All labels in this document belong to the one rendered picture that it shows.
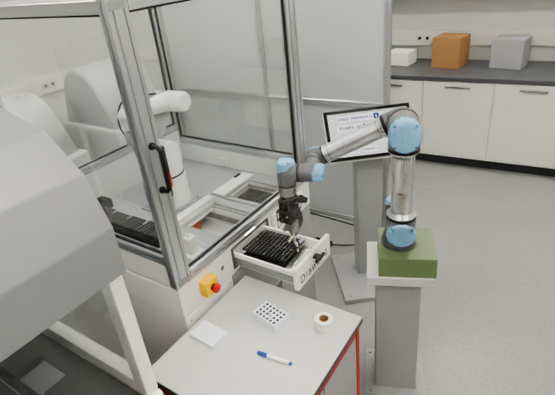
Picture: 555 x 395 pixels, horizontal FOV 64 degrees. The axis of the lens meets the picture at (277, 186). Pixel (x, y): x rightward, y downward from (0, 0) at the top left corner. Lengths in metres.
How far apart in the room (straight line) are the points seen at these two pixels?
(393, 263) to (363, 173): 0.93
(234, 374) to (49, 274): 0.83
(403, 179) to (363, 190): 1.15
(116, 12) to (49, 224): 0.66
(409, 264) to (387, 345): 0.53
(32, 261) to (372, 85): 2.68
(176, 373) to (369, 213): 1.68
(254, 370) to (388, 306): 0.77
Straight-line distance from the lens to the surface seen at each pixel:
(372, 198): 2.91
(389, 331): 2.32
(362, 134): 1.81
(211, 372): 1.75
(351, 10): 3.29
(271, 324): 1.81
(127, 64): 1.47
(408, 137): 1.64
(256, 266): 1.98
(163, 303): 1.96
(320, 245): 1.98
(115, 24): 1.46
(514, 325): 3.08
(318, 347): 1.76
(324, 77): 3.47
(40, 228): 1.11
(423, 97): 4.65
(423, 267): 2.03
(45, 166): 1.16
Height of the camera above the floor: 2.06
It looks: 27 degrees down
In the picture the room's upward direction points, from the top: 6 degrees counter-clockwise
